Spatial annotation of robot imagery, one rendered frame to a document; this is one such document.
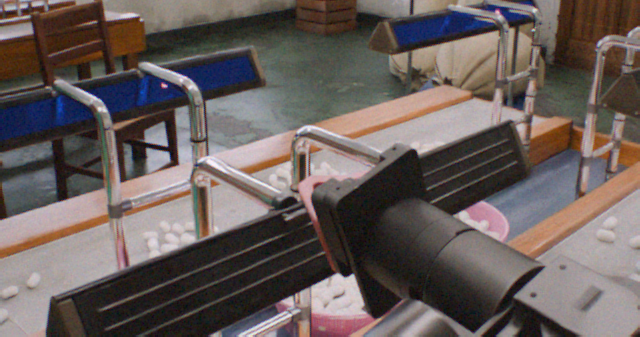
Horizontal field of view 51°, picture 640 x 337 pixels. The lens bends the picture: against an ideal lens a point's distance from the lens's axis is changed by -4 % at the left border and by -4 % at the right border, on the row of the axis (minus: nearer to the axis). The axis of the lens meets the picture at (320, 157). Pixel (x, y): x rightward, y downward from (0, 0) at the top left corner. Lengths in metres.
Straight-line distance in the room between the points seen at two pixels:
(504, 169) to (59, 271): 0.83
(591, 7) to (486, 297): 5.38
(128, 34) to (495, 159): 2.88
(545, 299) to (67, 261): 1.14
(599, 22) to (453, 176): 4.91
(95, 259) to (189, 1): 5.34
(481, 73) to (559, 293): 3.60
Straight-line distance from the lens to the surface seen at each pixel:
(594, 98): 1.54
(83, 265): 1.36
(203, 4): 6.67
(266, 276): 0.64
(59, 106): 1.12
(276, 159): 1.70
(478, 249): 0.37
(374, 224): 0.41
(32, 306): 1.27
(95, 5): 3.32
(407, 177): 0.42
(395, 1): 6.86
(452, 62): 4.03
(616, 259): 1.42
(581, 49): 5.78
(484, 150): 0.87
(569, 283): 0.34
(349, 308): 1.17
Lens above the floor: 1.41
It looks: 22 degrees down
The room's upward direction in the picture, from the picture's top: straight up
